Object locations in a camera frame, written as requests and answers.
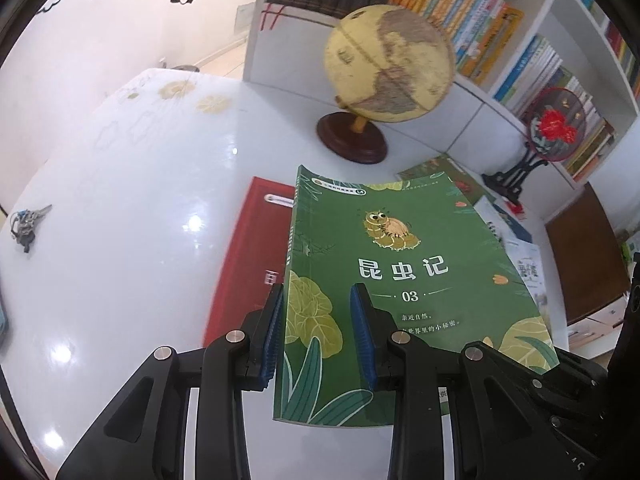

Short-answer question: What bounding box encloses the green beetle cover book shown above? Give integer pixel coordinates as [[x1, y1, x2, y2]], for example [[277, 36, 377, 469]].
[[395, 154, 486, 207]]

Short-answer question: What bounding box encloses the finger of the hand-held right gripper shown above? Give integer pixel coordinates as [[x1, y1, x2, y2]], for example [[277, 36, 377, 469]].
[[486, 340, 609, 414]]

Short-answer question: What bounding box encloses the white bookshelf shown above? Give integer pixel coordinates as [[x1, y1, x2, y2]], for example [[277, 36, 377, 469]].
[[244, 0, 640, 196]]

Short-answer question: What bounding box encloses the brown wooden cabinet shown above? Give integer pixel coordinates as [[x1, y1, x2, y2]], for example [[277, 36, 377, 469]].
[[544, 181, 632, 351]]

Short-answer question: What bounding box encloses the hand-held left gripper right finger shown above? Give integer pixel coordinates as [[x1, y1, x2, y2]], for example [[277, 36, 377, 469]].
[[349, 283, 562, 480]]

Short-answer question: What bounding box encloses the round embroidered fan on stand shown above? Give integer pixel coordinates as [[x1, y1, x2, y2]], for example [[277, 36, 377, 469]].
[[482, 86, 593, 211]]

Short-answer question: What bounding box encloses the green caterpillar cover book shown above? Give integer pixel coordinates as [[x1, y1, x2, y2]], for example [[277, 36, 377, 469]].
[[272, 164, 560, 428]]

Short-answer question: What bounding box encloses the row of yellow orange books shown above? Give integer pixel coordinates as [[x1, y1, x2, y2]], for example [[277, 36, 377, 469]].
[[389, 0, 525, 86]]

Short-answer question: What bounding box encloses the row of colourful thin books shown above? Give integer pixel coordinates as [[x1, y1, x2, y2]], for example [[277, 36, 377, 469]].
[[557, 0, 640, 98]]

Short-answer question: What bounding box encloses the bunch of keys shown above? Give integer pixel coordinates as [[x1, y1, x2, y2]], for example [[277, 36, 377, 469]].
[[7, 203, 53, 254]]

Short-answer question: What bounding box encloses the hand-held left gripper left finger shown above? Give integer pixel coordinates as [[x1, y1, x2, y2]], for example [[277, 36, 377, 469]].
[[55, 282, 286, 480]]

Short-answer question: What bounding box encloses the red cover book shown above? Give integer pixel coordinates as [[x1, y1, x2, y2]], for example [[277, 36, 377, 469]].
[[205, 176, 297, 348]]

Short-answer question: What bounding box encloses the yellow globe on wooden base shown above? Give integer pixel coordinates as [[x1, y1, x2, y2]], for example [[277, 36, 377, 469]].
[[316, 4, 457, 164]]

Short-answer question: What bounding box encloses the light blue cartoon cover book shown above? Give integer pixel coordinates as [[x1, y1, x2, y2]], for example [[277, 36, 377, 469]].
[[504, 239, 550, 326]]

